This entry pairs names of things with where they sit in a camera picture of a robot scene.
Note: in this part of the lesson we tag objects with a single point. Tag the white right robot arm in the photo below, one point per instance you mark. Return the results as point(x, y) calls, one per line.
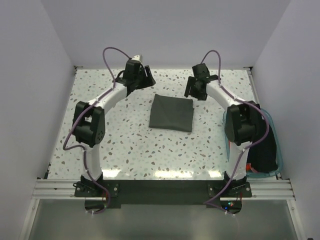
point(241, 125)

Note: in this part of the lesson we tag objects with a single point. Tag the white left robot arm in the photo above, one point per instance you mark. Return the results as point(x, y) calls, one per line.
point(89, 124)

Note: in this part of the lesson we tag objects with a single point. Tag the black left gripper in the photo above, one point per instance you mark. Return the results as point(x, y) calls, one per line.
point(149, 81)

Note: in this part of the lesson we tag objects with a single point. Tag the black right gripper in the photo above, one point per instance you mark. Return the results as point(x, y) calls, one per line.
point(189, 90)

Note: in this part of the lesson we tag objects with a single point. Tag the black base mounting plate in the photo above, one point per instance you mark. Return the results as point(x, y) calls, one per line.
point(163, 192)

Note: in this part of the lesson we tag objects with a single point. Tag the grey green t shirt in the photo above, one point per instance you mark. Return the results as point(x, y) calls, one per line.
point(171, 113)

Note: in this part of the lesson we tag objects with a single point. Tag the teal plastic laundry basket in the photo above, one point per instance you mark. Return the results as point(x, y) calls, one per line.
point(264, 128)

